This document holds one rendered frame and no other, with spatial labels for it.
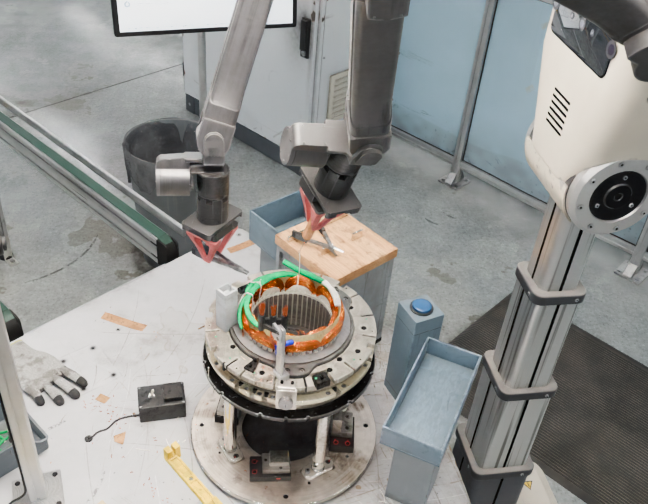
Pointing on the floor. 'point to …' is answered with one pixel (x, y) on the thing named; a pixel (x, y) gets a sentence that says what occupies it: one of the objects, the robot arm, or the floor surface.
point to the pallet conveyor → (114, 207)
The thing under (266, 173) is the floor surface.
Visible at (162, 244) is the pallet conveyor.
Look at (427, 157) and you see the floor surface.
